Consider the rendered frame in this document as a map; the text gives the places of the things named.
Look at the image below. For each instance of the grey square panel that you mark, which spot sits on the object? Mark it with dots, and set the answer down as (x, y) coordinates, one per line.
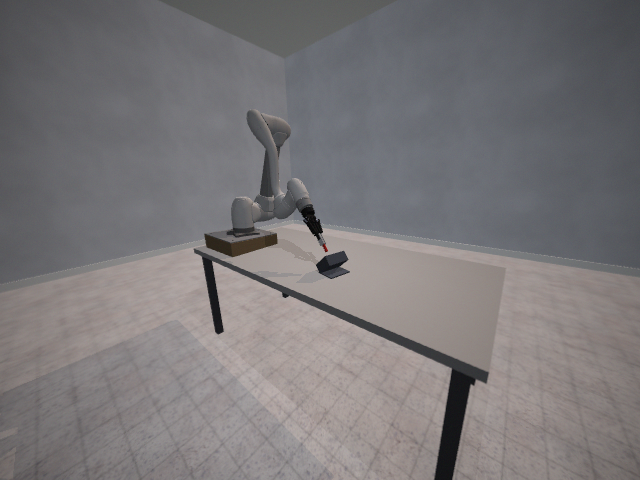
(335, 270)

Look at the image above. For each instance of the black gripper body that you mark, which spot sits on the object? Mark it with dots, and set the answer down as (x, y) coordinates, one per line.
(307, 212)

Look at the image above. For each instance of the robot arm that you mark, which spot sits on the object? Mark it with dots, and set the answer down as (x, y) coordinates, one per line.
(272, 132)

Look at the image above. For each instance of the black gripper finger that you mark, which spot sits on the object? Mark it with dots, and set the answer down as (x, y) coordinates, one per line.
(314, 229)
(318, 225)

